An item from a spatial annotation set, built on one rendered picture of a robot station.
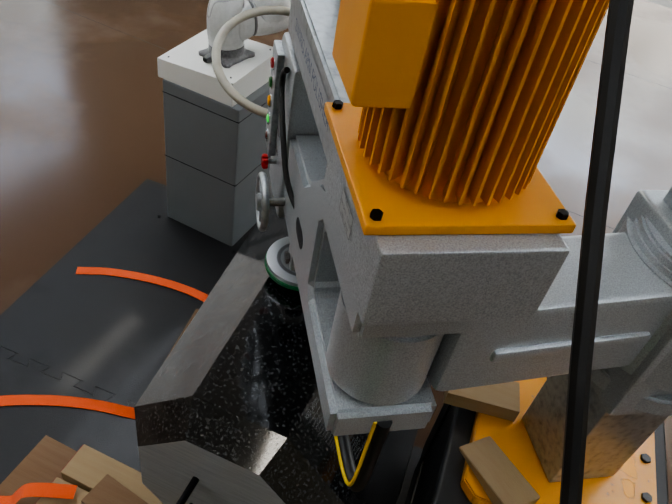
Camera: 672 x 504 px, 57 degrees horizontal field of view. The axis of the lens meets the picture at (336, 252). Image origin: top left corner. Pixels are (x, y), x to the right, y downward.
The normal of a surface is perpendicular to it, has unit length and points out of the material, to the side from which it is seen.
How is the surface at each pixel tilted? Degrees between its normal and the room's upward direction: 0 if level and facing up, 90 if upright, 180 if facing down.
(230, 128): 90
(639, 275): 0
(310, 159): 4
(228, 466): 90
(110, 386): 0
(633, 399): 90
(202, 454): 90
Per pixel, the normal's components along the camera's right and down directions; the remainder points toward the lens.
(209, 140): -0.44, 0.56
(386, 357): -0.14, 0.66
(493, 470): 0.07, -0.84
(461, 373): 0.25, 0.69
